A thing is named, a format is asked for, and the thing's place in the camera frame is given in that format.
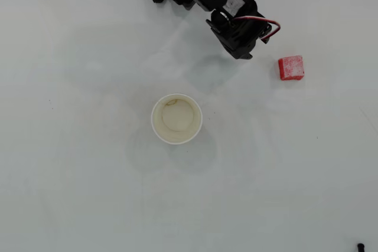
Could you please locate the striped gripper servo cable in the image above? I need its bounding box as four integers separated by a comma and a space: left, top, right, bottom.
232, 15, 281, 44

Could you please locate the tan paper cup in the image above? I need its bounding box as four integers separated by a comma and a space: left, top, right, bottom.
151, 93, 203, 145

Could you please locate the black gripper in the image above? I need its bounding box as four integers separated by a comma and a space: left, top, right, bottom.
206, 9, 272, 60

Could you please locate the red cube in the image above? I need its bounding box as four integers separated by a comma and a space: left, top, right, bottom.
278, 55, 305, 81

